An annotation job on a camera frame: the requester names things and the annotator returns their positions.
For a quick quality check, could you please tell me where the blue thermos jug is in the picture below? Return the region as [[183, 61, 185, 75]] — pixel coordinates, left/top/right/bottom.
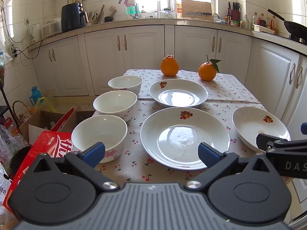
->
[[30, 86, 45, 107]]

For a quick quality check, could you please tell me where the black trash bin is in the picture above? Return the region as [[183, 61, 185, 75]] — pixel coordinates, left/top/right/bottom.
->
[[9, 146, 32, 181]]

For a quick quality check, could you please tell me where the yellow bag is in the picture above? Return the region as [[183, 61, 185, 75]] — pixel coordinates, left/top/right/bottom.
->
[[35, 97, 57, 113]]

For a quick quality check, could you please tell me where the black metal shelf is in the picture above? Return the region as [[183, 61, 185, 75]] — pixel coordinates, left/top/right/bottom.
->
[[0, 83, 18, 137]]

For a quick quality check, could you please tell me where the utensil holder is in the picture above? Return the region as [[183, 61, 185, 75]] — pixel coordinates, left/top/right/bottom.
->
[[86, 4, 118, 25]]

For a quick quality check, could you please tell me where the white rice cooker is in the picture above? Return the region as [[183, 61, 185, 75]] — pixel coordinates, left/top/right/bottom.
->
[[42, 17, 62, 38]]

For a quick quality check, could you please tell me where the black gas stove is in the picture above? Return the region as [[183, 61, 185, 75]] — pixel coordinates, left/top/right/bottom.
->
[[289, 35, 307, 45]]

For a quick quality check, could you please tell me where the open cardboard box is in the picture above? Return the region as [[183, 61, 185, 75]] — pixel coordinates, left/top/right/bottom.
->
[[19, 104, 96, 146]]

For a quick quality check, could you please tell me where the orange with green leaf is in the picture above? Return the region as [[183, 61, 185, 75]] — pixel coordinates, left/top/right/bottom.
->
[[198, 55, 221, 81]]

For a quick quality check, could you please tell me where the large white fruit-print plate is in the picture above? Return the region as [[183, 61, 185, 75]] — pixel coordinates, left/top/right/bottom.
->
[[140, 107, 230, 171]]

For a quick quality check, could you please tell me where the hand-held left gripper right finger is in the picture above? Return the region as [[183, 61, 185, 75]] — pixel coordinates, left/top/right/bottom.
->
[[184, 142, 274, 192]]

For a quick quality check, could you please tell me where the wooden cutting board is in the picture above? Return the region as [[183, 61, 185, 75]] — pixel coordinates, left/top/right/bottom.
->
[[181, 0, 213, 20]]

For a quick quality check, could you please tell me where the woven basket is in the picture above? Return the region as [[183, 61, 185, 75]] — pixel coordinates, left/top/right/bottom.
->
[[12, 100, 34, 126]]

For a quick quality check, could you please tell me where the metal kitchen faucet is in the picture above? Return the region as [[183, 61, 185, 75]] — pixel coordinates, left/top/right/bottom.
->
[[118, 0, 139, 19]]

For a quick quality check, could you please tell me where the black air fryer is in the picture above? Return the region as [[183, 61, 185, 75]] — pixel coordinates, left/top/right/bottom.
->
[[61, 2, 86, 33]]

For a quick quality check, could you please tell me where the green dish soap bottle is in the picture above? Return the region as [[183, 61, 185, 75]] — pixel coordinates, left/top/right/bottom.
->
[[126, 3, 138, 15]]

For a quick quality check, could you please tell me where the white plastic tray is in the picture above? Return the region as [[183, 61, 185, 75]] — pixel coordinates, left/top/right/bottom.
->
[[253, 24, 276, 34]]

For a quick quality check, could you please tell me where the orange with knobby top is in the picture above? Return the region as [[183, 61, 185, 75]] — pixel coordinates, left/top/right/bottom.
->
[[160, 55, 179, 77]]

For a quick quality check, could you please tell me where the cherry print tablecloth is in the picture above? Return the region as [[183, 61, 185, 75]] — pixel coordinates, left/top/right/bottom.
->
[[92, 69, 292, 190]]

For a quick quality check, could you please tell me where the beige kitchen countertop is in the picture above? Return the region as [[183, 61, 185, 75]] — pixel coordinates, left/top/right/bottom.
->
[[28, 17, 307, 57]]

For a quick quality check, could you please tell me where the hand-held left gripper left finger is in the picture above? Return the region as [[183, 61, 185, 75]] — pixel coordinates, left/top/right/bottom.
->
[[30, 142, 120, 193]]

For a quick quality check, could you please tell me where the clear plastic bag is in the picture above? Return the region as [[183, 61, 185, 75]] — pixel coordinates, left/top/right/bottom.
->
[[0, 122, 29, 163]]

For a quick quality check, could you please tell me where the black wok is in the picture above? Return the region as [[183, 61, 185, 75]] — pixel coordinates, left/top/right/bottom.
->
[[267, 9, 307, 44]]

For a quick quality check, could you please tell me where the white bowl with pink flowers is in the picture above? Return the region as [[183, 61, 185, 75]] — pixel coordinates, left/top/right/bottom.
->
[[93, 90, 138, 122], [108, 75, 143, 98], [71, 114, 128, 164]]

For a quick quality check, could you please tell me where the small white fruit-print plate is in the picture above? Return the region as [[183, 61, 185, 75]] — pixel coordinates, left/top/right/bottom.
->
[[149, 79, 209, 108]]

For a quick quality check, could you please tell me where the glass jar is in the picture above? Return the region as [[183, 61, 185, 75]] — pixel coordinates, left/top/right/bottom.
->
[[159, 8, 175, 19]]

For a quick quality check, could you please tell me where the blue white packet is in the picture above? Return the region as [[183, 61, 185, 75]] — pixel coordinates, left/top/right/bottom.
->
[[213, 13, 226, 24]]

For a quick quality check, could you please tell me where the red knife block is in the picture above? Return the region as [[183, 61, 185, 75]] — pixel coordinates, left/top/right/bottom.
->
[[228, 2, 241, 22]]

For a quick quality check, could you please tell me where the deep white fruit-print plate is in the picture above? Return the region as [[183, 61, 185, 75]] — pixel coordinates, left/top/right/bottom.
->
[[232, 107, 291, 154]]

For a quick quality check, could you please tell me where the red carton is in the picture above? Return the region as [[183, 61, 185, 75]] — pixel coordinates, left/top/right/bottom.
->
[[3, 131, 81, 215]]

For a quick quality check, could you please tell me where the white electric kettle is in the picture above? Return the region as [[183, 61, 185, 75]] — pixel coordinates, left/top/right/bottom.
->
[[30, 23, 43, 43]]

